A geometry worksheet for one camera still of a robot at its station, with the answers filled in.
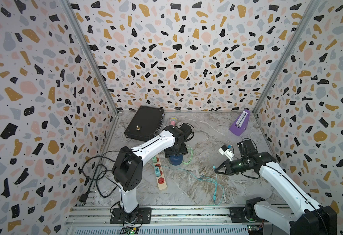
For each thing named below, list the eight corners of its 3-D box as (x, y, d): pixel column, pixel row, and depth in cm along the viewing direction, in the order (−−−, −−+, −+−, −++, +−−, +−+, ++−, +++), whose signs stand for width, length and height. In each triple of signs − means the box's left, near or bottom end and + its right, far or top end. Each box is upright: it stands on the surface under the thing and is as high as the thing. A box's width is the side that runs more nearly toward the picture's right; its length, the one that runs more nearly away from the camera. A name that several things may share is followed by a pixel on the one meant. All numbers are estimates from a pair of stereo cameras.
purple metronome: (230, 131, 113) (237, 114, 98) (236, 124, 117) (244, 107, 103) (239, 137, 109) (248, 120, 95) (245, 129, 113) (255, 112, 99)
